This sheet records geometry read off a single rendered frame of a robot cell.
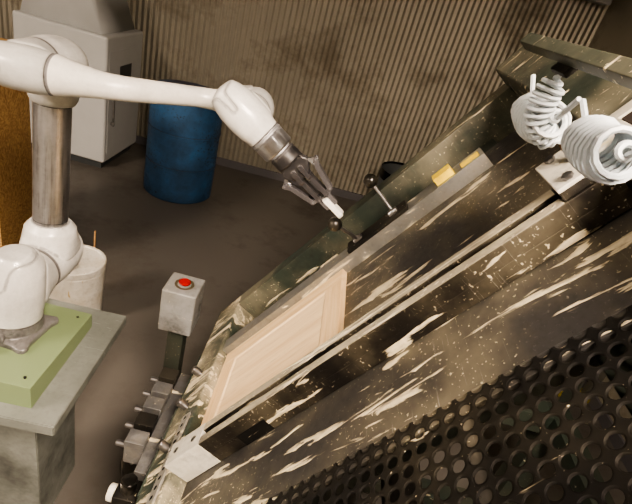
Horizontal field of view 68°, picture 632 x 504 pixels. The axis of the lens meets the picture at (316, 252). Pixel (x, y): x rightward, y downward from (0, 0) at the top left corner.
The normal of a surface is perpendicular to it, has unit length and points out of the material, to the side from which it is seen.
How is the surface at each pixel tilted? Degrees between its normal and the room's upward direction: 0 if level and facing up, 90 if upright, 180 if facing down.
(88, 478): 0
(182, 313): 90
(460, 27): 90
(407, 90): 90
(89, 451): 0
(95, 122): 90
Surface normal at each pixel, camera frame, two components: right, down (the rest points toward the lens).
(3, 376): 0.29, -0.86
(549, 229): -0.09, 0.48
